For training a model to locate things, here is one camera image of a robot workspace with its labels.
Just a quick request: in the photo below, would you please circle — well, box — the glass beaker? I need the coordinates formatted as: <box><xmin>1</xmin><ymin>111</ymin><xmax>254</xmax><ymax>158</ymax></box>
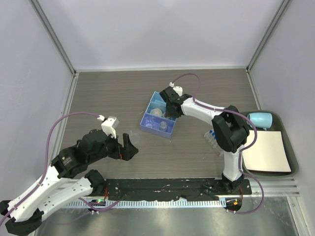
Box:
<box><xmin>144</xmin><ymin>116</ymin><xmax>156</xmax><ymax>129</ymax></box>

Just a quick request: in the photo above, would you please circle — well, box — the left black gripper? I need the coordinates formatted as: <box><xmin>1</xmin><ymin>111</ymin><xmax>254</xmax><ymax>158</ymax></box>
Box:
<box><xmin>89</xmin><ymin>130</ymin><xmax>139</xmax><ymax>163</ymax></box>

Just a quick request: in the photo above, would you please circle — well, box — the light blue right bin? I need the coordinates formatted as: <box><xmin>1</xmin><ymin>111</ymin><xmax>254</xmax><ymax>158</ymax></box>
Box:
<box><xmin>150</xmin><ymin>91</ymin><xmax>166</xmax><ymax>106</ymax></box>

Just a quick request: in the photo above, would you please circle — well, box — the white ceramic bowl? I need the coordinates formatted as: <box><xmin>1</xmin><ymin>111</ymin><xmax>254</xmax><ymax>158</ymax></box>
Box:
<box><xmin>150</xmin><ymin>108</ymin><xmax>163</xmax><ymax>117</ymax></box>

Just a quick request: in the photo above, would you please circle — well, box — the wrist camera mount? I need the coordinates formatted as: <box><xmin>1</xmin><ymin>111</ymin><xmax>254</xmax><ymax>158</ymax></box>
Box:
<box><xmin>97</xmin><ymin>115</ymin><xmax>119</xmax><ymax>139</ymax></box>
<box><xmin>169</xmin><ymin>82</ymin><xmax>183</xmax><ymax>96</ymax></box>

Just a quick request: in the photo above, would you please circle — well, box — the white paper sheet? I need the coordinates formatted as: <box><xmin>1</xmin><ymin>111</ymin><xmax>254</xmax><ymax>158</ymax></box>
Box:
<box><xmin>243</xmin><ymin>131</ymin><xmax>291</xmax><ymax>173</ymax></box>

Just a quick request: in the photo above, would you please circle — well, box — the small glass bottle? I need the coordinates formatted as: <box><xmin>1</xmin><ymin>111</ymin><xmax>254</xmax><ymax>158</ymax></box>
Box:
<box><xmin>159</xmin><ymin>121</ymin><xmax>168</xmax><ymax>132</ymax></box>

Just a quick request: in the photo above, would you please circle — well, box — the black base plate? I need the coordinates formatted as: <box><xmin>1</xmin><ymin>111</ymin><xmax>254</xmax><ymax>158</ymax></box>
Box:
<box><xmin>88</xmin><ymin>178</ymin><xmax>252</xmax><ymax>202</ymax></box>

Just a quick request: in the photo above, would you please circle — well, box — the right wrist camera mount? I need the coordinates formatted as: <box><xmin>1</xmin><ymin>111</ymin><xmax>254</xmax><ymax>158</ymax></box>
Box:
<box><xmin>169</xmin><ymin>82</ymin><xmax>183</xmax><ymax>96</ymax></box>

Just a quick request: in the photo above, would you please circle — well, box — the purple-blue plastic bin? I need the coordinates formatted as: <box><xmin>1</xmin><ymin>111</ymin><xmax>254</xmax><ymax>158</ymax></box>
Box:
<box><xmin>140</xmin><ymin>113</ymin><xmax>176</xmax><ymax>139</ymax></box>

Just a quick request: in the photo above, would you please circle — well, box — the clear plastic tube rack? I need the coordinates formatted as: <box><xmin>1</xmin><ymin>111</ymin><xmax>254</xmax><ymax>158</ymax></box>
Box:
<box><xmin>204</xmin><ymin>129</ymin><xmax>223</xmax><ymax>157</ymax></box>

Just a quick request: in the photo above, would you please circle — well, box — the light blue bin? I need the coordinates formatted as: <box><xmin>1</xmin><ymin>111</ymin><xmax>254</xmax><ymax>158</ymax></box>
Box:
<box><xmin>146</xmin><ymin>102</ymin><xmax>176</xmax><ymax>121</ymax></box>
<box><xmin>150</xmin><ymin>91</ymin><xmax>166</xmax><ymax>106</ymax></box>

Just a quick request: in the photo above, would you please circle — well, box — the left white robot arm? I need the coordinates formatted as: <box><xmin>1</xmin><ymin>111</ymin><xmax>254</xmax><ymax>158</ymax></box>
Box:
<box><xmin>0</xmin><ymin>129</ymin><xmax>138</xmax><ymax>236</ymax></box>

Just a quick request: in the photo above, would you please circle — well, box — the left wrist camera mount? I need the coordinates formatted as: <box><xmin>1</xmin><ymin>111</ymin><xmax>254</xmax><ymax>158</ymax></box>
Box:
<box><xmin>97</xmin><ymin>115</ymin><xmax>119</xmax><ymax>139</ymax></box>

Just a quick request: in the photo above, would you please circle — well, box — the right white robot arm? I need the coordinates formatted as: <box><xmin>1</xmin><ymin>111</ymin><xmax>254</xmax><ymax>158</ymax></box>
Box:
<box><xmin>159</xmin><ymin>86</ymin><xmax>250</xmax><ymax>194</ymax></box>

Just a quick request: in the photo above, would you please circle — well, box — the dark green tray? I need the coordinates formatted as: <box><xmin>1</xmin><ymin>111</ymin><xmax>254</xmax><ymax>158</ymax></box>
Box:
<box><xmin>243</xmin><ymin>110</ymin><xmax>299</xmax><ymax>178</ymax></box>

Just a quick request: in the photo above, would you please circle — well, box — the light blue middle bin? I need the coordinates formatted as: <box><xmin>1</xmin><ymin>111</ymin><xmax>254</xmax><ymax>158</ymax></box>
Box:
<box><xmin>146</xmin><ymin>102</ymin><xmax>176</xmax><ymax>121</ymax></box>

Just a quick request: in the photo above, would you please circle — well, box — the slotted cable duct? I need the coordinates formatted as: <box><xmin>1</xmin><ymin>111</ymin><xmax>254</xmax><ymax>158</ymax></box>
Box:
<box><xmin>63</xmin><ymin>198</ymin><xmax>226</xmax><ymax>209</ymax></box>

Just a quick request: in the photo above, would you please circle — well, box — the light blue mug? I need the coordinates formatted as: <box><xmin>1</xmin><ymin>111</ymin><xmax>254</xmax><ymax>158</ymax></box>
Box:
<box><xmin>247</xmin><ymin>112</ymin><xmax>273</xmax><ymax>130</ymax></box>

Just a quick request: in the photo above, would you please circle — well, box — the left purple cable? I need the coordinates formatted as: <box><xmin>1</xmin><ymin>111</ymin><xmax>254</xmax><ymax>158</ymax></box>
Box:
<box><xmin>0</xmin><ymin>111</ymin><xmax>123</xmax><ymax>224</ymax></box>

